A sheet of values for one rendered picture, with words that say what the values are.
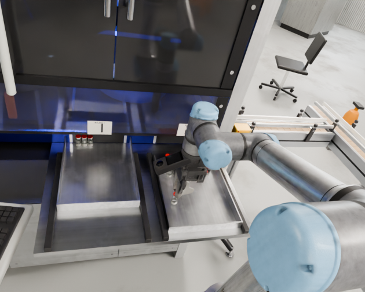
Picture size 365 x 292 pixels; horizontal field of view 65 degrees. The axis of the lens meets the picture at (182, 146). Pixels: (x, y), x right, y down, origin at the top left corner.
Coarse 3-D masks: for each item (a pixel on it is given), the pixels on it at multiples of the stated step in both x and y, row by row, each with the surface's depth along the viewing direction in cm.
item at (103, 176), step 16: (64, 144) 110; (96, 144) 119; (112, 144) 121; (128, 144) 123; (64, 160) 108; (80, 160) 110; (96, 160) 112; (112, 160) 114; (128, 160) 115; (64, 176) 103; (80, 176) 104; (96, 176) 106; (112, 176) 107; (128, 176) 109; (64, 192) 97; (80, 192) 99; (96, 192) 100; (112, 192) 101; (128, 192) 103; (64, 208) 91; (80, 208) 93; (96, 208) 95; (112, 208) 97
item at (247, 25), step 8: (248, 0) 88; (256, 0) 88; (248, 8) 89; (256, 8) 90; (248, 16) 91; (256, 16) 92; (240, 24) 92; (248, 24) 93; (240, 32) 94; (248, 32) 95; (240, 40) 96; (248, 40) 96; (232, 48) 98; (240, 48) 98; (232, 56) 99; (240, 56) 100; (232, 64) 101; (232, 72) 103; (224, 80) 105; (232, 80) 105; (224, 88) 107; (216, 104) 111; (224, 104) 111
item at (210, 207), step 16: (160, 176) 112; (208, 176) 118; (160, 192) 104; (192, 192) 109; (208, 192) 111; (224, 192) 112; (176, 208) 102; (192, 208) 103; (208, 208) 105; (224, 208) 106; (176, 224) 97; (192, 224) 98; (208, 224) 95; (224, 224) 97; (240, 224) 99
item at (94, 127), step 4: (88, 124) 103; (92, 124) 104; (96, 124) 104; (100, 124) 105; (104, 124) 105; (108, 124) 105; (88, 128) 104; (92, 128) 105; (96, 128) 105; (100, 128) 106; (104, 128) 106; (108, 128) 106; (88, 132) 106; (92, 132) 106; (96, 132) 106; (100, 132) 107; (104, 132) 107; (108, 132) 108
